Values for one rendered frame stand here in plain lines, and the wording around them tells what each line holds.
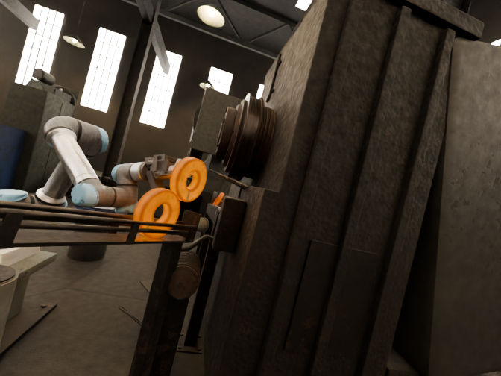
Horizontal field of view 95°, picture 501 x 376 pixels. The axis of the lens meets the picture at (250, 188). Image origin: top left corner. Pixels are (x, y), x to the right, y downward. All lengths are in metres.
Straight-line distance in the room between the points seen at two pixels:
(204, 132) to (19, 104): 2.54
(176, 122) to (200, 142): 7.79
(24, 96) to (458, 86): 4.66
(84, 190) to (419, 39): 1.35
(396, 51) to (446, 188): 0.59
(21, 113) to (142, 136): 7.52
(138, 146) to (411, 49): 11.14
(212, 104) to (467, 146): 3.36
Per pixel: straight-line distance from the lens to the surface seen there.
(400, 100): 1.14
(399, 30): 1.19
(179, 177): 0.76
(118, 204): 0.97
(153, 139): 11.61
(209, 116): 3.95
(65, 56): 13.58
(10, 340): 1.49
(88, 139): 1.23
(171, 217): 0.79
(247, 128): 1.08
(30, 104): 4.60
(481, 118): 1.41
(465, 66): 1.39
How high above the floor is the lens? 0.86
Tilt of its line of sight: level
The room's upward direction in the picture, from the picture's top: 14 degrees clockwise
